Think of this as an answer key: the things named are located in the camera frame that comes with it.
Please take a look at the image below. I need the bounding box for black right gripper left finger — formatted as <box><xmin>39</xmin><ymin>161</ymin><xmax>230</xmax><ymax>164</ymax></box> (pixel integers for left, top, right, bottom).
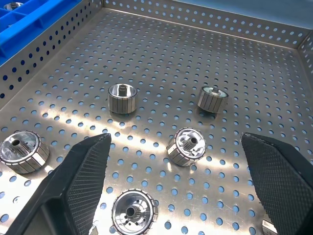
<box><xmin>4</xmin><ymin>133</ymin><xmax>112</xmax><ymax>235</ymax></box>

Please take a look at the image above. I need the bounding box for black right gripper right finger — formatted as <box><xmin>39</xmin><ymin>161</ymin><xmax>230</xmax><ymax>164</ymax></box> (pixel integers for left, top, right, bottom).
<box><xmin>240</xmin><ymin>132</ymin><xmax>313</xmax><ymax>235</ymax></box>

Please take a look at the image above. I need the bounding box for blue compartment tray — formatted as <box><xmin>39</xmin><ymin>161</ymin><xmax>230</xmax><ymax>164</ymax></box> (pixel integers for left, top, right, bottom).
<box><xmin>0</xmin><ymin>0</ymin><xmax>85</xmax><ymax>68</ymax></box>

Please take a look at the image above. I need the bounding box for metal nut on metal tray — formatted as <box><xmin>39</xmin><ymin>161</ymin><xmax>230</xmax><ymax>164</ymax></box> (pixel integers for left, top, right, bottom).
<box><xmin>111</xmin><ymin>188</ymin><xmax>159</xmax><ymax>235</ymax></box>

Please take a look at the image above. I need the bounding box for perforated steel tray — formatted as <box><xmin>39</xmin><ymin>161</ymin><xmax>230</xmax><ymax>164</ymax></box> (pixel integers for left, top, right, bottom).
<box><xmin>0</xmin><ymin>0</ymin><xmax>313</xmax><ymax>235</ymax></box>

